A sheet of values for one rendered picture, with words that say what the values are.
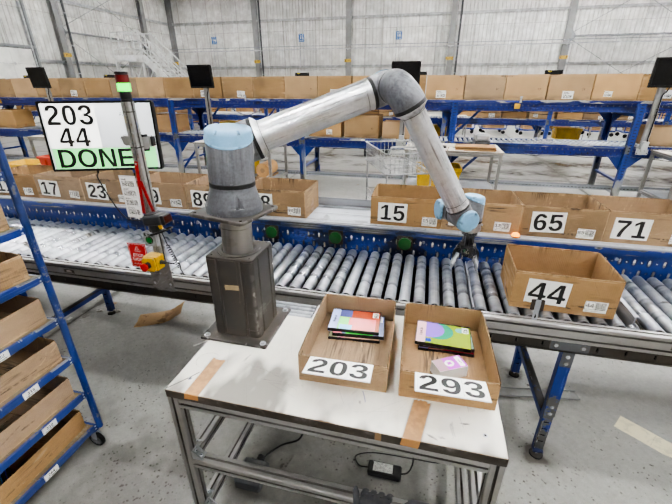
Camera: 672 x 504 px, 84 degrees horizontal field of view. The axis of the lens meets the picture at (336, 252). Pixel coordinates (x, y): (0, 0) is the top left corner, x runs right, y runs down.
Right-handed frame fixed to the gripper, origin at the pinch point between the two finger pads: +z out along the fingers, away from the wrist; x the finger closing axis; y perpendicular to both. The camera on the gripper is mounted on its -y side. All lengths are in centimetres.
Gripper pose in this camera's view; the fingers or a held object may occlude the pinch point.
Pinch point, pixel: (463, 268)
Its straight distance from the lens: 189.8
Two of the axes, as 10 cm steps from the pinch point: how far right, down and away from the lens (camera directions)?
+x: 9.7, 0.9, -2.2
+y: -2.3, 4.0, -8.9
